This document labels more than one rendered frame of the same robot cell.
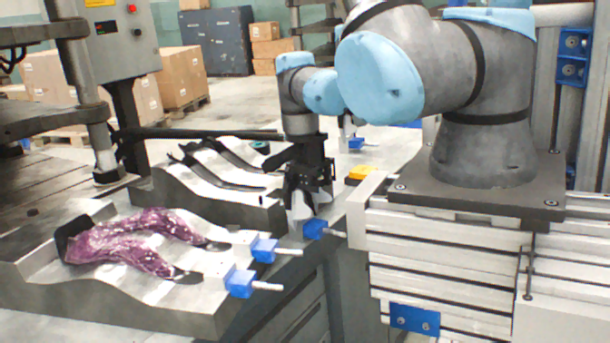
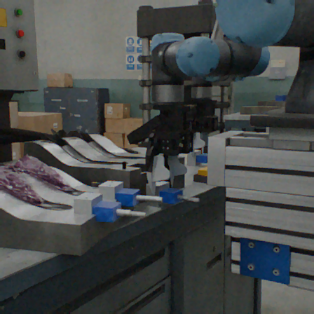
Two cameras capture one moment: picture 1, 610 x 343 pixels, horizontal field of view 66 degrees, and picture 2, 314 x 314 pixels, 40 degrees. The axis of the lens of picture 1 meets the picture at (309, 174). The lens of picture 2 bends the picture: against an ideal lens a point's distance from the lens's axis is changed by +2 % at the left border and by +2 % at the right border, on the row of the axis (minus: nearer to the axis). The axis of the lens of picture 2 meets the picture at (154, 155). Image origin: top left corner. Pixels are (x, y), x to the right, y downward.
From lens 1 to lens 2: 26 cm
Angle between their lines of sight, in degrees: 13
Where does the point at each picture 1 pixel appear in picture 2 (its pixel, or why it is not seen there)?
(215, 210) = (80, 178)
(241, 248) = (106, 190)
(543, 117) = not seen: outside the picture
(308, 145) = (172, 113)
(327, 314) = (169, 300)
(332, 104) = (201, 62)
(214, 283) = (83, 206)
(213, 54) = (71, 125)
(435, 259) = (289, 189)
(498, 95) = not seen: outside the picture
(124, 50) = (8, 66)
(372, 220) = (232, 154)
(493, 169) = not seen: outside the picture
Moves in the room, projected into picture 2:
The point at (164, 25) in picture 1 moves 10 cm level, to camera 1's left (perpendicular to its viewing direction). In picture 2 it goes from (31, 99) to (26, 99)
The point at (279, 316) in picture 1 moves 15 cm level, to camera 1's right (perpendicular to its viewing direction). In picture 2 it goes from (128, 281) to (190, 280)
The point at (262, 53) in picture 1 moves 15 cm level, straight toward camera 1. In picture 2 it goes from (113, 129) to (113, 130)
